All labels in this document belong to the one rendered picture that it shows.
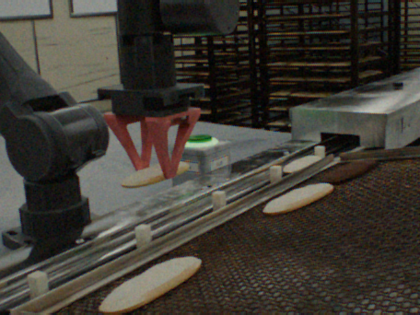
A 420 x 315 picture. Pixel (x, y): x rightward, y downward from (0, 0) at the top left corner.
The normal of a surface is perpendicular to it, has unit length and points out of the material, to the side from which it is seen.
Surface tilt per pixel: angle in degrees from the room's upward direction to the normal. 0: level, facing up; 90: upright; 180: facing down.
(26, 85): 45
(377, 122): 90
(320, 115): 90
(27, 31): 91
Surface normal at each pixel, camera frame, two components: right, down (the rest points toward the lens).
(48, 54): 0.80, 0.09
